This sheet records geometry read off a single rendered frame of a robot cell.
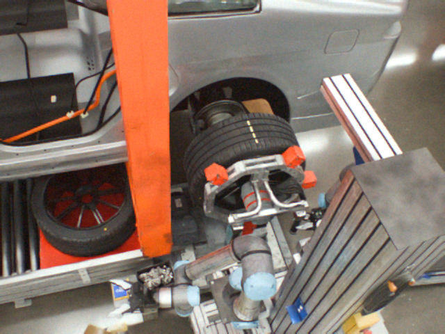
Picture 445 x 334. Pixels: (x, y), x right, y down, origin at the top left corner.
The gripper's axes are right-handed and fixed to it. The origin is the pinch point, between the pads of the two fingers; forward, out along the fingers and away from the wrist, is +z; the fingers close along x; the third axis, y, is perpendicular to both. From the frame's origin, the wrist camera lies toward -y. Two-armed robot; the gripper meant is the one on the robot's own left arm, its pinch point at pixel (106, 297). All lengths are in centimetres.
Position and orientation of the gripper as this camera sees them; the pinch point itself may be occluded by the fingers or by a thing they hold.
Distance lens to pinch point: 188.0
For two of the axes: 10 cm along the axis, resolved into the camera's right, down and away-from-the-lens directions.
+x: -0.9, -7.4, 6.7
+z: -9.9, 0.2, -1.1
